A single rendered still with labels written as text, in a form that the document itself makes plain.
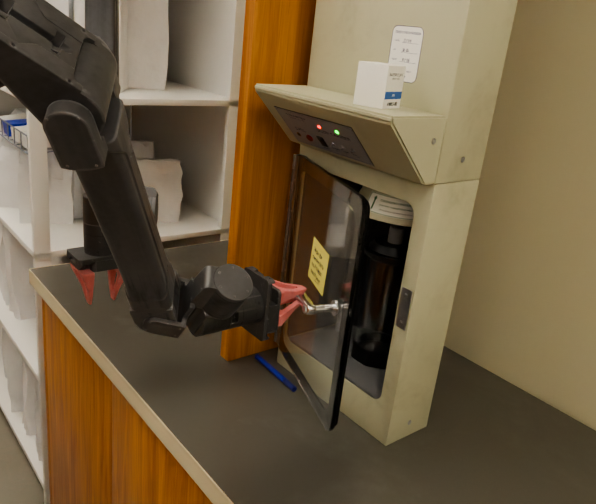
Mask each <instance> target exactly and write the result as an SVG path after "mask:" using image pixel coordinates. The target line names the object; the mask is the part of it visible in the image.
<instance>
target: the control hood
mask: <svg viewBox="0 0 596 504"><path fill-rule="evenodd" d="M255 91H256V93H257V94H258V95H259V97H260V98H261V100H262V101H263V102H264V104H265V105H266V107H267V108H268V110H269V111H270V112H271V114H272V115H273V117H274V118H275V120H276V121H277V122H278V124H279V125H280V127H281V128H282V129H283V131H284V132H285V134H286V135H287V137H288V138H289V139H290V140H291V141H293V142H296V143H299V144H302V145H305V146H308V147H311V148H314V149H317V150H320V151H323V152H326V153H329V154H332V155H335V156H338V157H341V158H344V159H347V160H350V161H353V162H356V163H359V164H362V165H365V166H368V167H371V168H374V169H377V170H380V171H383V172H386V173H389V174H392V175H395V176H398V177H401V178H404V179H407V180H410V181H413V182H416V183H419V184H422V185H431V184H433V183H434V182H435V177H436V171H437V166H438V161H439V155H440V150H441V145H442V139H443V134H444V129H445V124H446V118H445V116H443V115H438V114H434V113H429V112H425V111H420V110H415V109H411V108H406V107H402V106H400V107H399V108H394V109H378V108H373V107H367V106H362V105H357V104H353V101H354V96H352V95H347V94H343V93H338V92H334V91H329V90H325V89H320V88H316V87H311V86H307V85H283V84H258V83H256V85H255ZM274 106H276V107H280V108H283V109H287V110H291V111H294V112H298V113H302V114H305V115H309V116H312V117H316V118H320V119H323V120H327V121H331V122H334V123H338V124H342V125H345V126H349V127H352V129H353V131H354V132H355V134H356V136H357V138H358V139H359V141H360V143H361V144H362V146H363V148H364V149H365V151H366V153H367V154H368V156H369V158H370V159H371V161H372V163H373V165H374V166H372V165H369V164H366V163H363V162H360V161H357V160H354V159H351V158H348V157H345V156H341V155H338V154H335V153H332V152H329V151H326V150H323V149H320V148H317V147H314V146H311V145H308V144H305V143H302V142H299V141H298V140H297V139H296V138H295V136H294V135H293V133H292V132H291V130H290V129H289V127H288V126H287V125H286V123H285V122H284V120H283V119H282V117H281V116H280V114H279V113H278V112H277V110H276V109H275V107H274Z"/></svg>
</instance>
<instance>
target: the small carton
mask: <svg viewBox="0 0 596 504"><path fill-rule="evenodd" d="M405 70H406V66H402V65H395V64H388V63H381V62H369V61H359V64H358V71H357V79H356V86H355V93H354V101H353V104H357V105H362V106H367V107H373V108H378V109H394V108H399V107H400V101H401V95H402V89H403V82H404V76H405Z"/></svg>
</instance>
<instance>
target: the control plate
mask: <svg viewBox="0 0 596 504"><path fill-rule="evenodd" d="M274 107H275V109H276V110H277V112H278V113H279V114H280V116H281V117H282V119H283V120H284V122H285V123H286V125H287V126H288V127H289V129H290V130H291V132H292V133H293V135H294V136H295V138H296V139H297V140H298V141H299V142H302V143H305V144H308V145H311V146H314V147H317V148H320V149H323V150H326V151H329V152H332V153H335V154H338V155H341V156H345V157H348V158H351V159H354V160H357V161H360V162H363V163H366V164H369V165H372V166H374V165H373V163H372V161H371V159H370V158H369V156H368V154H367V153H366V151H365V149H364V148H363V146H362V144H361V143H360V141H359V139H358V138H357V136H356V134H355V132H354V131H353V129H352V127H349V126H345V125H342V124H338V123H334V122H331V121H327V120H323V119H320V118H316V117H312V116H309V115H305V114H302V113H298V112H294V111H291V110H287V109H283V108H280V107H276V106H274ZM317 124H318V125H320V126H321V127H322V129H319V128H318V127H317ZM335 129H336V130H338V131H339V133H340V134H337V133H335V131H334V130H335ZM297 132H299V133H300V134H301V136H299V135H298V134H297ZM306 135H310V136H311V137H312V138H313V141H309V140H308V139H307V138H306ZM316 136H320V137H322V138H323V139H324V141H325V142H326V144H327V145H328V147H325V146H322V144H321V143H320V141H319V140H318V138H317V137H316ZM331 142H333V143H334V144H335V146H333V147H331V146H330V145H331ZM341 145H342V146H344V147H345V149H343V150H341V149H340V148H341ZM351 149H354V150H355V151H356V152H355V153H354V152H353V154H352V153H351V151H352V150H351Z"/></svg>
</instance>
